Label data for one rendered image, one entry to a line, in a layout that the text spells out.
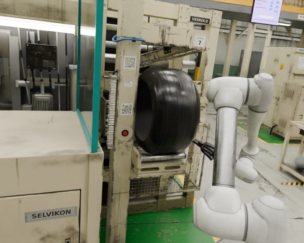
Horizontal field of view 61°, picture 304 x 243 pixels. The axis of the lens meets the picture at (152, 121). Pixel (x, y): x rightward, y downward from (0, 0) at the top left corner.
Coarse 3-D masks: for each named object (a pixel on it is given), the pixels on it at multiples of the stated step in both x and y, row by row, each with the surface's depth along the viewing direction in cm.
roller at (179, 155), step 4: (184, 152) 182; (144, 156) 169; (148, 156) 170; (152, 156) 171; (156, 156) 172; (160, 156) 173; (164, 156) 174; (168, 156) 175; (172, 156) 176; (176, 156) 177; (180, 156) 178; (184, 156) 179; (144, 160) 169; (148, 160) 170; (152, 160) 171; (156, 160) 173; (160, 160) 174
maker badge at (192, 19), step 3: (192, 18) 222; (195, 18) 223; (198, 18) 224; (201, 18) 225; (204, 18) 226; (207, 18) 227; (192, 21) 223; (195, 21) 224; (198, 21) 225; (201, 21) 226; (204, 21) 227; (207, 21) 228
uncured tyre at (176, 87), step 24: (144, 72) 173; (168, 72) 164; (144, 96) 204; (168, 96) 152; (192, 96) 157; (144, 120) 206; (168, 120) 152; (192, 120) 157; (144, 144) 171; (168, 144) 161
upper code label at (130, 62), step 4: (124, 56) 153; (128, 56) 154; (132, 56) 155; (124, 60) 154; (128, 60) 155; (132, 60) 156; (124, 64) 155; (128, 64) 156; (132, 64) 156; (128, 68) 156; (132, 68) 157
